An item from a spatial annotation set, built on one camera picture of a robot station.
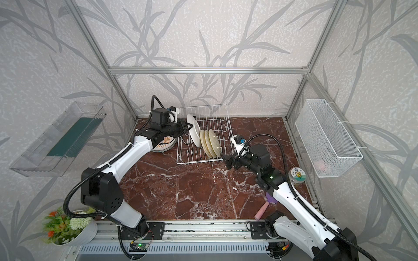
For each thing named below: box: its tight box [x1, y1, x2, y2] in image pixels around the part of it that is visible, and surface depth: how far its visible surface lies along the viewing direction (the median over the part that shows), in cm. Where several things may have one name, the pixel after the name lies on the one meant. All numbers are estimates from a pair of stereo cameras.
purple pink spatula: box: [254, 191, 279, 221], surface depth 81 cm
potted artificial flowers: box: [42, 206, 98, 247], surface depth 63 cm
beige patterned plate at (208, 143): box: [204, 129, 217, 159], surface depth 91 cm
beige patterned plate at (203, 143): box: [199, 129, 212, 159], surface depth 91 cm
